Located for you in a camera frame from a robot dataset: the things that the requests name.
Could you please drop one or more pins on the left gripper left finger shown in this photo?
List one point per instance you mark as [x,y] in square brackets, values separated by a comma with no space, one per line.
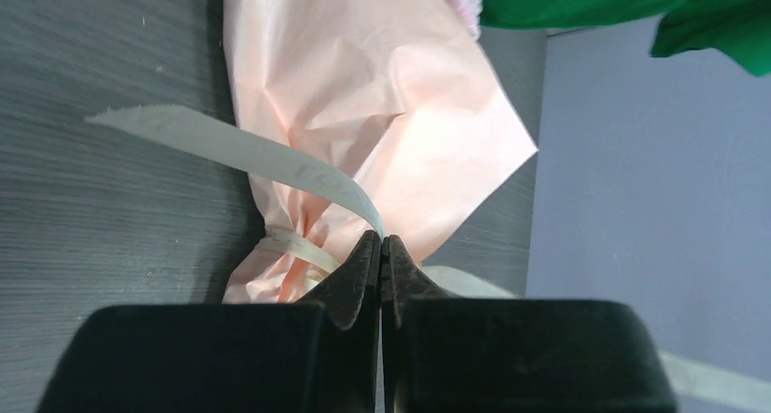
[315,355]

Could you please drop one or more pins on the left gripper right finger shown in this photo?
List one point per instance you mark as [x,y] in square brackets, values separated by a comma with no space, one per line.
[446,353]

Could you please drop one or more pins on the pink paper bouquet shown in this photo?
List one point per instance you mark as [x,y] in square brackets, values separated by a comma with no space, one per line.
[395,93]

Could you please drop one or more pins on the cream printed ribbon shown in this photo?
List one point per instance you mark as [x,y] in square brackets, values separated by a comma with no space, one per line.
[194,133]

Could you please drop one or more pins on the green t-shirt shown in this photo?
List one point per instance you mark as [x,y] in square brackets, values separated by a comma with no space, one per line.
[739,29]

